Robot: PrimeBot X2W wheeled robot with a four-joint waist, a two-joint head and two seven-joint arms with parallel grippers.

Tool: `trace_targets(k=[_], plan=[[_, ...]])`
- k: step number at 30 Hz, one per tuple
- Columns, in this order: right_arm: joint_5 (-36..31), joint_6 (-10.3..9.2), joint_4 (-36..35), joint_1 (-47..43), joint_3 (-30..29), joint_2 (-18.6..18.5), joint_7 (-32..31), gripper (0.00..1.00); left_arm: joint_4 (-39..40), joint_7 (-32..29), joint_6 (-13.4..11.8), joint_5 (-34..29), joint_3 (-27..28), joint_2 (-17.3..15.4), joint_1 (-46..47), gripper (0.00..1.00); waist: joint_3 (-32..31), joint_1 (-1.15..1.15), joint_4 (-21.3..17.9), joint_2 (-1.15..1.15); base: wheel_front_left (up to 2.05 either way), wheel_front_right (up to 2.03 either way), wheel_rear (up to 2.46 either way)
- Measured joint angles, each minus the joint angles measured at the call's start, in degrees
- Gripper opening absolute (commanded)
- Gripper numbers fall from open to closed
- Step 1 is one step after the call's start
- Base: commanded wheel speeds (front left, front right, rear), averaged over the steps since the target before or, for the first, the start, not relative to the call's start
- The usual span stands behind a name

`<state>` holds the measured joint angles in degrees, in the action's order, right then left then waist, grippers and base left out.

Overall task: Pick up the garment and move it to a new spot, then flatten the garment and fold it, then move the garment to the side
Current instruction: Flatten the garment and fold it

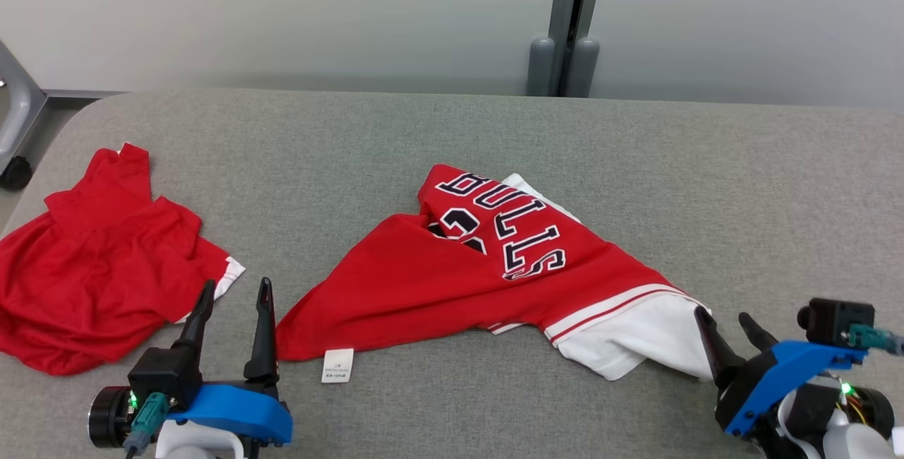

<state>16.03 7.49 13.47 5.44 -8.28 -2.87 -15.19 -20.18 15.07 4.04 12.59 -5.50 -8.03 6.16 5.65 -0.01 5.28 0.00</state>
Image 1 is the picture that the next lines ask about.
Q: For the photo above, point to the grey partition post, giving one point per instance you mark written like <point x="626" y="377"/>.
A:
<point x="561" y="7"/>

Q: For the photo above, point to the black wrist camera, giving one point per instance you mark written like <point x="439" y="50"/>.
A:
<point x="830" y="321"/>
<point x="166" y="374"/>

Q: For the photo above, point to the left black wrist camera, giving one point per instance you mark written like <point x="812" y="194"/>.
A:
<point x="166" y="374"/>

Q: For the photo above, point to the red shorts with white hem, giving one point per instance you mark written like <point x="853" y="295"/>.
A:
<point x="92" y="268"/>

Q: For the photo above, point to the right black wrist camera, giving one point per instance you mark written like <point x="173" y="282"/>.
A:
<point x="830" y="321"/>

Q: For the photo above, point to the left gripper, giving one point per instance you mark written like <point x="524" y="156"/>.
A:
<point x="111" y="416"/>

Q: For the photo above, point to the left blue camera mount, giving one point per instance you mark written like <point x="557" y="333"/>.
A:
<point x="233" y="409"/>

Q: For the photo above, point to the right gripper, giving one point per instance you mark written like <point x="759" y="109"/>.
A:
<point x="734" y="388"/>

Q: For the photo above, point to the red Bulls basketball jersey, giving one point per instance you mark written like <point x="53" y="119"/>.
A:
<point x="424" y="282"/>

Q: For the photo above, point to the grey partition base rail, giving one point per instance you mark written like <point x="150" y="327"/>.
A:
<point x="78" y="94"/>

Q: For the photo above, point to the grey rounded partition foot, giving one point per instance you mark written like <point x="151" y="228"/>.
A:
<point x="541" y="67"/>
<point x="582" y="67"/>

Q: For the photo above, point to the grey metal stand frame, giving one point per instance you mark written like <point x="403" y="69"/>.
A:
<point x="25" y="102"/>

